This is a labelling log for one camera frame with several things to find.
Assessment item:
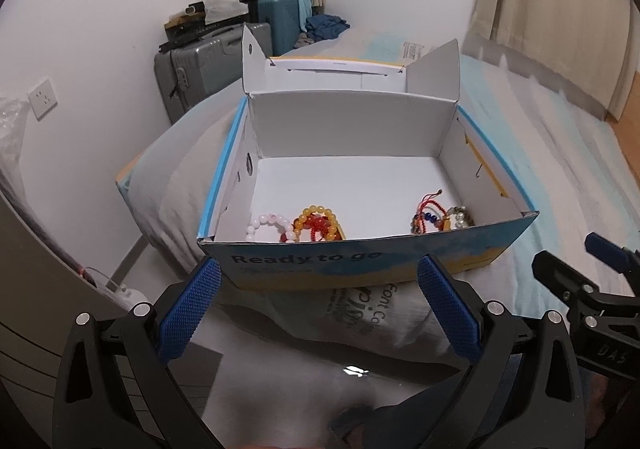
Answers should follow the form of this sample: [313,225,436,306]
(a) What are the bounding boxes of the white pink bead bracelet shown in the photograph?
[245,211,296,245]

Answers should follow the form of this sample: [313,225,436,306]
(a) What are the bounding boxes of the white plastic bag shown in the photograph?
[201,0,248,24]

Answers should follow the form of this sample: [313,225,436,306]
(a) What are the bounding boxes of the teal hard-shell suitcase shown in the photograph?
[256,0,312,56]

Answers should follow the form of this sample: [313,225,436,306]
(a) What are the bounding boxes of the dark blue crumpled clothes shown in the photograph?
[306,14,350,42]

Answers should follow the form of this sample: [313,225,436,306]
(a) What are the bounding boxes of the white device with red cables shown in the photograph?
[81,267,148,311]

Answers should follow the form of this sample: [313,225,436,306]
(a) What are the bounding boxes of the brown green bead bracelet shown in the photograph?
[444,205,476,231]

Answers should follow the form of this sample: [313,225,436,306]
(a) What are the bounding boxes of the beige curtain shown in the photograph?
[470,0,639,118]

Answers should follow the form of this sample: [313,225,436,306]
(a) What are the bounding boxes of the striped blue grey bed sheet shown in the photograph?
[115,25,640,309]

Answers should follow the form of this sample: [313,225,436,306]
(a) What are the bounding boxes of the white wall power socket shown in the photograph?
[27,78,58,122]

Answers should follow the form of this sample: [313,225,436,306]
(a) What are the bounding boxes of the red large bead bracelet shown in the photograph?
[299,211,344,243]

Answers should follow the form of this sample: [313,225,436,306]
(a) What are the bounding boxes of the red cord bracelet gold tube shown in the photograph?
[410,189,447,235]

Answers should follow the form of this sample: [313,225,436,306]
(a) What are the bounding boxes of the yellow bead bracelet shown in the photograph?
[292,204,347,245]

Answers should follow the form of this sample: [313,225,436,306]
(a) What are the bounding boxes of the grey hard-shell suitcase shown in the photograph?
[154,18,272,124]

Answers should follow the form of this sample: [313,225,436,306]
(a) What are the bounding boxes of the multicolour glass bead bracelet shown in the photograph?
[409,210,452,236]

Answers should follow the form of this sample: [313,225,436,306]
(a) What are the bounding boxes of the white cardboard box blue trim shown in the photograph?
[198,31,537,291]

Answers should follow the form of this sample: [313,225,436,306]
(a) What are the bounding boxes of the grey pillow with print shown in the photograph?
[214,279,465,368]

